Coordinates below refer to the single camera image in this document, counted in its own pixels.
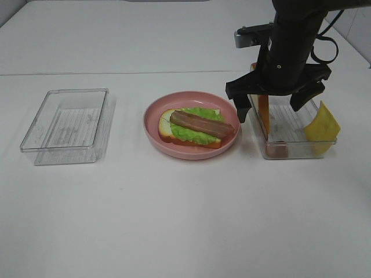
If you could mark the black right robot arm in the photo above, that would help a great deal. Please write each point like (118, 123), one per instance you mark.
(308, 16)

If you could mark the pink round plate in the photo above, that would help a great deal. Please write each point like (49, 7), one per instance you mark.
(187, 99)

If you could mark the bread slice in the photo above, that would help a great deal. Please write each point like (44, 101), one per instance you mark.
(165, 127)
(261, 103)

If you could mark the clear left plastic tray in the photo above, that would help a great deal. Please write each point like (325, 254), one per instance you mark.
(70, 127)

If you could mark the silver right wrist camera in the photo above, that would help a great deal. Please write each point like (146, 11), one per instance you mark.
(252, 36)

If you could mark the yellow cheese slice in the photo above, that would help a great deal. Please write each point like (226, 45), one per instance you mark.
(322, 131)

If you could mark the green lettuce leaf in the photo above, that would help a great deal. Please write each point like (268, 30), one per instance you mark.
(188, 133)

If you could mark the bacon strip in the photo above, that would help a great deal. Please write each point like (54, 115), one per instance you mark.
(277, 150)
(196, 123)

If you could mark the clear right plastic tray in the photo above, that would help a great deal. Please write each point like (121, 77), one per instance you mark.
(286, 125)

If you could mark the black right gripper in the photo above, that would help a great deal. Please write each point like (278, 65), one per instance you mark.
(281, 70)

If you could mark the clear plastic tray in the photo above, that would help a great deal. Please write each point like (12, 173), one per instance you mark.
(70, 127)
(286, 125)

